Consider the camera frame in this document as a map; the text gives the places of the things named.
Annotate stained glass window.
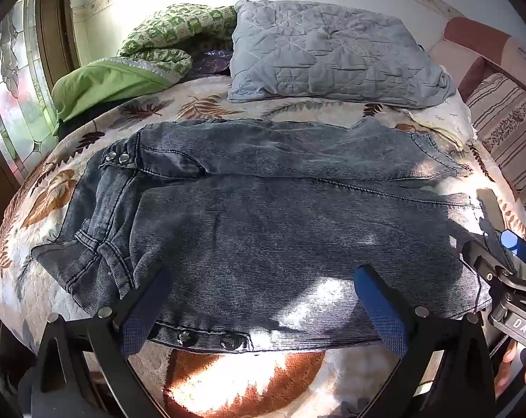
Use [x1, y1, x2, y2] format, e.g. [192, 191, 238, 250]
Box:
[0, 0, 60, 193]

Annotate white patterned sheet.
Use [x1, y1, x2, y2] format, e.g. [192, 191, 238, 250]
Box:
[401, 93, 475, 142]

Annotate grey denim pants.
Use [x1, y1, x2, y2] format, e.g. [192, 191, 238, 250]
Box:
[31, 117, 494, 354]

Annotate grey quilted pillow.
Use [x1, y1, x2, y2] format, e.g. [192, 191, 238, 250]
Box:
[226, 0, 458, 110]

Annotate person's right hand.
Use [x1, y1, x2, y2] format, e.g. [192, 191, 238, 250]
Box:
[493, 339, 526, 402]

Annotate plain green pillow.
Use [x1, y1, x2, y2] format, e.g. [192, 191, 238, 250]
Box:
[51, 57, 169, 125]

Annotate striped floral cushion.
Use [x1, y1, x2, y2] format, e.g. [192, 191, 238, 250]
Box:
[463, 72, 526, 193]

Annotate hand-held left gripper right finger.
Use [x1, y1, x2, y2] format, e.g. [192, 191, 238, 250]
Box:
[352, 263, 497, 418]

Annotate green patterned quilt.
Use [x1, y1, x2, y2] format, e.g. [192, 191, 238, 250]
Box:
[117, 3, 239, 88]

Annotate leaf print blanket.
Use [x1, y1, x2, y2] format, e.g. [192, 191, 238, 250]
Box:
[0, 73, 526, 418]

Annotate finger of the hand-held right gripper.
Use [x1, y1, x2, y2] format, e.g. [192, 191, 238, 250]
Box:
[476, 189, 508, 263]
[499, 229, 526, 266]

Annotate dark purple cloth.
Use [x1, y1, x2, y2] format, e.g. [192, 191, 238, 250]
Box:
[186, 39, 236, 82]

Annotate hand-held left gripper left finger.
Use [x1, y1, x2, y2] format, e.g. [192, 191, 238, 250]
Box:
[18, 265, 175, 418]

